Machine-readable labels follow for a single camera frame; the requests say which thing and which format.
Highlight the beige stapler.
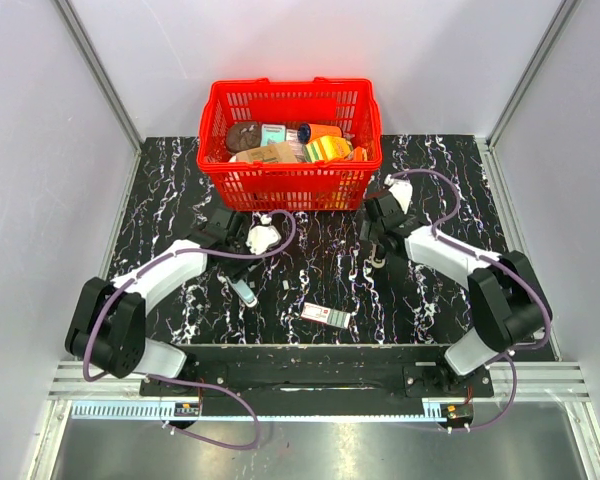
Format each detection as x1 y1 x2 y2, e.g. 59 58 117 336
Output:
371 243 386 269

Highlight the light blue stapler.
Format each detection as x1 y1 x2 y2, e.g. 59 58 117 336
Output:
229 280 258 308

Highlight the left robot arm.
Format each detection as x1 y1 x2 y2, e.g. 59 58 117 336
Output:
64 207 257 396

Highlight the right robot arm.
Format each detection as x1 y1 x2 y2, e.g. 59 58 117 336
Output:
360 189 552 396

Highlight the yellow green striped box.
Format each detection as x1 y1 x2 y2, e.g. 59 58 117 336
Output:
303 135 354 163

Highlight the brown cardboard box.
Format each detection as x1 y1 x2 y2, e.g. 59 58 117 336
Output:
229 141 305 164

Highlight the brown round cookie pack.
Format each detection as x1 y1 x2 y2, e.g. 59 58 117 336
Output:
225 121 262 154

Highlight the red white staple box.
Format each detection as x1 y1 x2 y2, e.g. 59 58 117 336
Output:
300 303 351 329

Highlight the teal small box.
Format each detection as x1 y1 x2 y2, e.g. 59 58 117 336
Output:
260 123 286 147

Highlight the orange cylinder can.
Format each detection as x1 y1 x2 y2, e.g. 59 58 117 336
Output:
297 123 343 145

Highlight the red plastic shopping basket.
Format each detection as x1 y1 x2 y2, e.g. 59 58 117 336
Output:
197 77 383 211

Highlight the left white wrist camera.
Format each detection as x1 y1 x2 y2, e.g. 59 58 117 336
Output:
246 214 282 255

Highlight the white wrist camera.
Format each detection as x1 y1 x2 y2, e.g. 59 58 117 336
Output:
384 175 413 213
246 214 282 255

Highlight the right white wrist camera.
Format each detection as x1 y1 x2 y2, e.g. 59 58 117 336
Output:
384 175 413 213

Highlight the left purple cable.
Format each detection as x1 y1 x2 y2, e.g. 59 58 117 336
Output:
82 209 297 451

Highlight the purple cable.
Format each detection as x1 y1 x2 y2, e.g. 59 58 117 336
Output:
82 209 297 451
384 168 554 434

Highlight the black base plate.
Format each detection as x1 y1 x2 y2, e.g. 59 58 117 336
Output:
180 345 494 421

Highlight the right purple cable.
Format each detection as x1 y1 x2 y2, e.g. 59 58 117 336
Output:
384 168 554 434

